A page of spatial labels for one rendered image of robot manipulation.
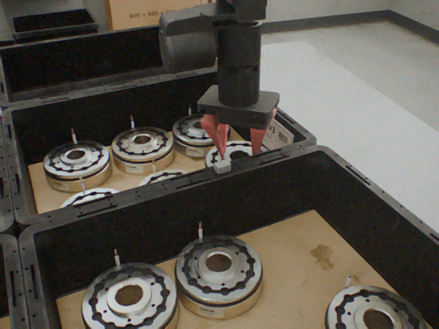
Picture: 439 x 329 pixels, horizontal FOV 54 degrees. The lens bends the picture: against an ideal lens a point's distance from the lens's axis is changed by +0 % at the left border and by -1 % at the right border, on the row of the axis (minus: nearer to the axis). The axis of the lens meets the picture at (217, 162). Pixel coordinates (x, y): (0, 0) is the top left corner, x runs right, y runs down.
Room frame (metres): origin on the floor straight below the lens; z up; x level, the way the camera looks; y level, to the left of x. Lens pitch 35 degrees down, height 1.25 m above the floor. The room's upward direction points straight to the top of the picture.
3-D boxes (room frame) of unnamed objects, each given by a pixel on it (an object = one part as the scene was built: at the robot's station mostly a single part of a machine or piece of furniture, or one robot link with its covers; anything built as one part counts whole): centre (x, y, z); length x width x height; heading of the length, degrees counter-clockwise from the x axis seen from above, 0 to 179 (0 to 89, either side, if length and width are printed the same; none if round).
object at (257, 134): (0.53, -0.04, 0.93); 0.07 x 0.07 x 0.09; 71
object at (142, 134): (0.61, 0.13, 0.86); 0.05 x 0.05 x 0.01
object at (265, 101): (0.54, -0.03, 1.00); 0.10 x 0.07 x 0.07; 71
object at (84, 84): (0.83, 0.23, 0.87); 0.40 x 0.30 x 0.11; 116
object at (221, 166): (0.44, -0.01, 0.94); 0.02 x 0.01 x 0.01; 116
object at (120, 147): (0.61, 0.13, 0.86); 0.10 x 0.10 x 0.01
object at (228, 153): (0.54, -0.03, 0.88); 0.05 x 0.05 x 0.01
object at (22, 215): (0.56, 0.10, 0.92); 0.40 x 0.30 x 0.02; 116
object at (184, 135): (0.66, 0.03, 0.86); 0.10 x 0.10 x 0.01
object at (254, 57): (0.54, -0.02, 1.06); 0.07 x 0.06 x 0.07; 109
